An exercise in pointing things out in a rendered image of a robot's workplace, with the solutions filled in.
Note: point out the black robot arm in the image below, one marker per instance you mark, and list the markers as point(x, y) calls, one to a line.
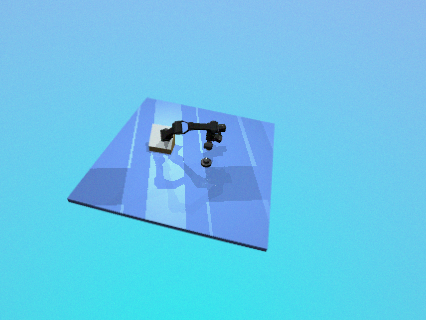
point(211, 128)

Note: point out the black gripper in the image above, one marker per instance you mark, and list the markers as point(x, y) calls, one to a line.
point(208, 145)

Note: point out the grey round pedestal with silver shaft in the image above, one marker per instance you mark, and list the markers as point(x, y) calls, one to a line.
point(206, 162)

